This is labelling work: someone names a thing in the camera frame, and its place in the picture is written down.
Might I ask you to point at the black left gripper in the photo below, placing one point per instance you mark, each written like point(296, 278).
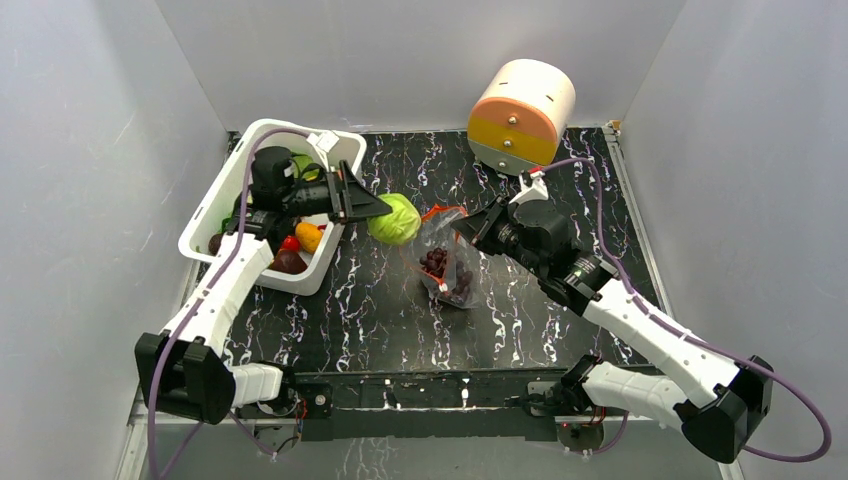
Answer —
point(355, 200)

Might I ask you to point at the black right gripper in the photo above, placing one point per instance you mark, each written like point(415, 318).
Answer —
point(494, 226)

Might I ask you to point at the clear zip top bag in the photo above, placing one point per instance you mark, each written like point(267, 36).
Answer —
point(437, 232)

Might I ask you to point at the green cabbage ball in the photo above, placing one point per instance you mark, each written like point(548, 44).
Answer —
point(398, 227)

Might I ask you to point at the dark purple grape bunch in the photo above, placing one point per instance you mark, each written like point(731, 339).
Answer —
point(447, 278)

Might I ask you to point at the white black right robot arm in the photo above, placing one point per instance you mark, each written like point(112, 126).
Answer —
point(714, 402)

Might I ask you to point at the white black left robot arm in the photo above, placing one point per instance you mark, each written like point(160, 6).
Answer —
point(180, 369)

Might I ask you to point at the orange mango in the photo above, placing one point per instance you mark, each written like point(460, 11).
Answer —
point(309, 236)

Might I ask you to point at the dark green leaf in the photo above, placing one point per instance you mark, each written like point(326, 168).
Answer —
point(305, 168)

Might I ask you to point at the red pepper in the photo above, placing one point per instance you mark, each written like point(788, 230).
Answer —
point(291, 243)

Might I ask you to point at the dark red plum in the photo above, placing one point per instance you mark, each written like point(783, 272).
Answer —
point(288, 262)

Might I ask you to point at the round pastel drawer cabinet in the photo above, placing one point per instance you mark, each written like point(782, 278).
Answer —
point(520, 119)

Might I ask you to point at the white plastic bin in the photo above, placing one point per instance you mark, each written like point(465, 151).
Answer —
point(218, 202)

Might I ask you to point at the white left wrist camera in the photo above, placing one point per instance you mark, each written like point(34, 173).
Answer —
point(323, 143)

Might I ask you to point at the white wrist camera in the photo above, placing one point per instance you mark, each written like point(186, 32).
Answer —
point(323, 143)
point(532, 188)

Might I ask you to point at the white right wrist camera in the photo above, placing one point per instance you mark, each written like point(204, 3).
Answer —
point(532, 188)

